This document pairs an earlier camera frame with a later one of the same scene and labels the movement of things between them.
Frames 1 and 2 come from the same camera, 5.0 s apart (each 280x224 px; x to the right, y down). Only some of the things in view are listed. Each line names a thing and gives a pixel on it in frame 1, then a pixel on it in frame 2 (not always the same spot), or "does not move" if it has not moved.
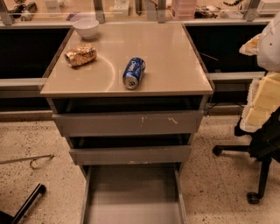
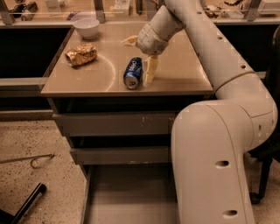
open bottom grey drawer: x=134 y=193 does not move
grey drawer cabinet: x=129 y=101 does not move
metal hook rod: x=32 y=158 does not move
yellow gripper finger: x=251 y=47 → x=130 y=41
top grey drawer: x=127 y=124 does not move
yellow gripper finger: x=263 y=100 → x=150 y=68
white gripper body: x=269 y=48 → x=150 y=40
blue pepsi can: x=133 y=70 does not move
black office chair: x=264 y=146 does not move
